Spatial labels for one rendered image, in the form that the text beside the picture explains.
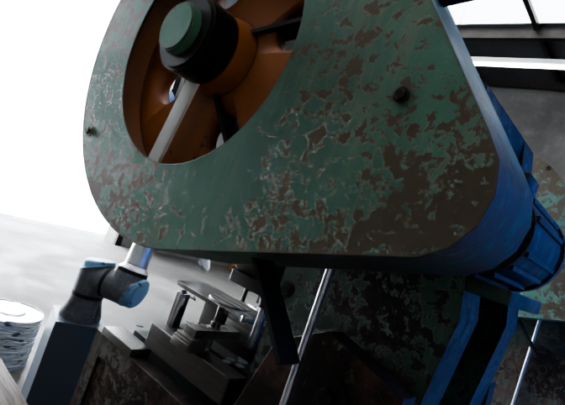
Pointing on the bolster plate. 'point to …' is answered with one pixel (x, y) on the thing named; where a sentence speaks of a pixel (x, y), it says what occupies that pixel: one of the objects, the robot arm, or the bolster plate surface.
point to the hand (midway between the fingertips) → (181, 188)
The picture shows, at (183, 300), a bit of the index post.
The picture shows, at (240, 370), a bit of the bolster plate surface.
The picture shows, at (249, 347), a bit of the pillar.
